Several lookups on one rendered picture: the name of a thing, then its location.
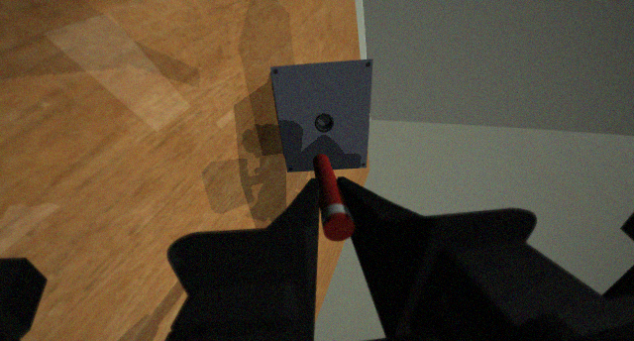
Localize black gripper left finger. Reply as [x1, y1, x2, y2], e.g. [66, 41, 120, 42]
[167, 178, 319, 341]

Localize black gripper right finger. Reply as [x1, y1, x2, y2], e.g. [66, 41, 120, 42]
[337, 176, 537, 338]

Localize grey sloped panel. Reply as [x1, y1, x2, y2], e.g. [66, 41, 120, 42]
[270, 58, 373, 172]

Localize red cylindrical peg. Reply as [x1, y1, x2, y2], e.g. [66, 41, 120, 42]
[313, 154, 356, 241]

